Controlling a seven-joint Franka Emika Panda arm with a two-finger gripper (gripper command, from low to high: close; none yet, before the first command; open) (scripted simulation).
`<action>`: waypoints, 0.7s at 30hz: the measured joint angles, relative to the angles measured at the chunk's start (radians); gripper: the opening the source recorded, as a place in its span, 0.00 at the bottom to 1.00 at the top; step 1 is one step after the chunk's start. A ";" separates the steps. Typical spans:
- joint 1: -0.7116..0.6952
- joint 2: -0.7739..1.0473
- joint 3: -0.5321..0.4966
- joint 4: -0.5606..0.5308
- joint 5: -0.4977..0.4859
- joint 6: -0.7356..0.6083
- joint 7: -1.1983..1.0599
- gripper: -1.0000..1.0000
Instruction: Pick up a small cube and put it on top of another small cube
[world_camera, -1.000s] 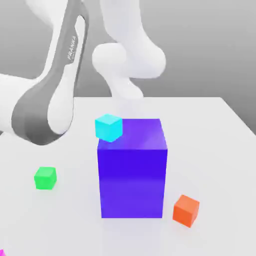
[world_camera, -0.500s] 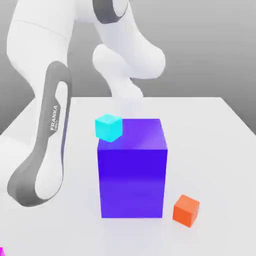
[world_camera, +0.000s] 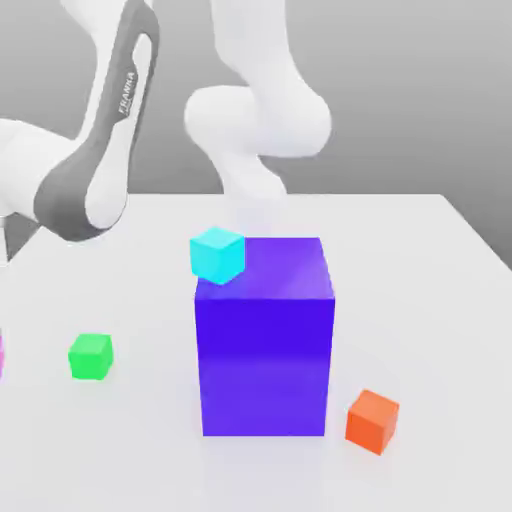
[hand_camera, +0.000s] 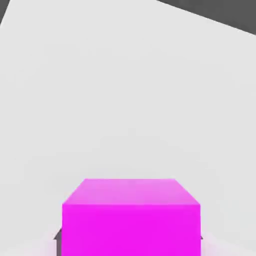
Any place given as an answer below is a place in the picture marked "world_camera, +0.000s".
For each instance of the small magenta cube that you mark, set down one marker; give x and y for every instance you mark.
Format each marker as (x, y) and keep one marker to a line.
(0, 356)

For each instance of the small cyan cube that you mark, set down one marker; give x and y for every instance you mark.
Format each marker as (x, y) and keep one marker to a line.
(218, 256)

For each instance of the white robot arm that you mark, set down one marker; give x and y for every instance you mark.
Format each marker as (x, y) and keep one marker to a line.
(260, 116)

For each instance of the small orange cube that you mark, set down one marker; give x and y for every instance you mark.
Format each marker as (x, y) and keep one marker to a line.
(372, 422)

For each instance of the small green cube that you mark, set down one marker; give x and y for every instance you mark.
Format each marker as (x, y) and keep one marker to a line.
(90, 357)

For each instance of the large purple box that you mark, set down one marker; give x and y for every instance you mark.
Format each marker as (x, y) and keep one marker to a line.
(264, 360)

